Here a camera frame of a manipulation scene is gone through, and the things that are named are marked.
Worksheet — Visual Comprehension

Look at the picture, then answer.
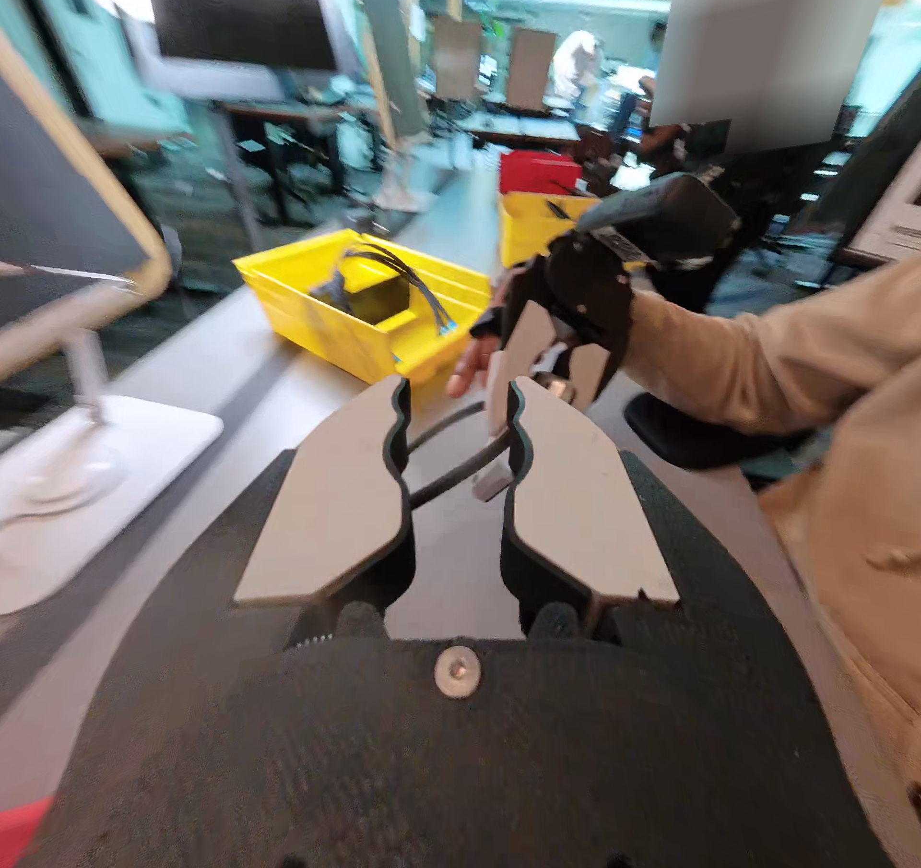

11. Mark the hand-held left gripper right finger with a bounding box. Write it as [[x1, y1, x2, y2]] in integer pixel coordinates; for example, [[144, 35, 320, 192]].
[[500, 375, 682, 608]]

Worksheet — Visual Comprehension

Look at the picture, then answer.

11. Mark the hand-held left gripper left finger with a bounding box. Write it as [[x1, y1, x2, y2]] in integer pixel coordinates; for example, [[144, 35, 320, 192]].
[[232, 375, 418, 608]]

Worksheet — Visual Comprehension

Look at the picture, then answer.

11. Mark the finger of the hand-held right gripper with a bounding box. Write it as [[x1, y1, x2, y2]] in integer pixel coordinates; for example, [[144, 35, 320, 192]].
[[486, 301, 556, 439], [567, 343, 613, 410]]

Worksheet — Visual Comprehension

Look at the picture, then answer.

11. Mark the grey hdmi switch box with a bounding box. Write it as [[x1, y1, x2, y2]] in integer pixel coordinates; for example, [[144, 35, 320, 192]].
[[471, 451, 518, 503]]

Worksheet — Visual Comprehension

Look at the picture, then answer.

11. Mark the yellow plastic bin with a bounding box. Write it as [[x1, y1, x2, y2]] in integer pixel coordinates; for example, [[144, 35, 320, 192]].
[[498, 191, 604, 269], [232, 229, 494, 387]]

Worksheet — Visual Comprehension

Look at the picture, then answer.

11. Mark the person's right forearm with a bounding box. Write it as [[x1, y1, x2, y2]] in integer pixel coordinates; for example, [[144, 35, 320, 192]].
[[625, 252, 921, 437]]

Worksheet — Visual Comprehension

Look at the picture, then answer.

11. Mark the person's right hand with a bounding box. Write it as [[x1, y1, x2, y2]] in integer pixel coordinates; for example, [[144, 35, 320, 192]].
[[446, 332, 505, 400]]

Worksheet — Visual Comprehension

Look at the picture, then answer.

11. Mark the black chair armrest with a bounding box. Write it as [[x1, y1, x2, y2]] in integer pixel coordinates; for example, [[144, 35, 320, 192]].
[[623, 392, 817, 472]]

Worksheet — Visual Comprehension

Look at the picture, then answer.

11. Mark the red divided parts bin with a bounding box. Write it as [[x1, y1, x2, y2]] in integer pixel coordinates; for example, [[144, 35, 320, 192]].
[[498, 150, 584, 196]]

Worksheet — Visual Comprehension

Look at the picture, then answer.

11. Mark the black box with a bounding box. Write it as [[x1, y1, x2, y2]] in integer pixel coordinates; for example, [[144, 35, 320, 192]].
[[349, 274, 413, 325]]

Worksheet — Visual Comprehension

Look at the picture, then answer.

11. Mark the person's beige hoodie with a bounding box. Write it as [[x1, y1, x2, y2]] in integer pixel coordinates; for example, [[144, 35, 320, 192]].
[[759, 371, 921, 865]]

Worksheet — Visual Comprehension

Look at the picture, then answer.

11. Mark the tan-framed monitor with white stand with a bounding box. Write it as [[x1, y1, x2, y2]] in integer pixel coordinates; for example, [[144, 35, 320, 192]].
[[0, 26, 225, 617]]

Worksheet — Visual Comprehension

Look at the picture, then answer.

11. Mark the black monitor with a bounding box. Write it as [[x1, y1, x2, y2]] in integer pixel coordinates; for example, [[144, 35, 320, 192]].
[[115, 0, 364, 102]]

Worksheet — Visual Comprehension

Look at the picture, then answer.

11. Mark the thin black cable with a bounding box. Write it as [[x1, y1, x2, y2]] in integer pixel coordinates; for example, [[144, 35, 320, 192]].
[[309, 242, 458, 336]]

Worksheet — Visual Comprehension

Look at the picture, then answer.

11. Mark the wooden post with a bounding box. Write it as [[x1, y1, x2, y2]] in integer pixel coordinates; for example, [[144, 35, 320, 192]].
[[344, 0, 441, 214]]

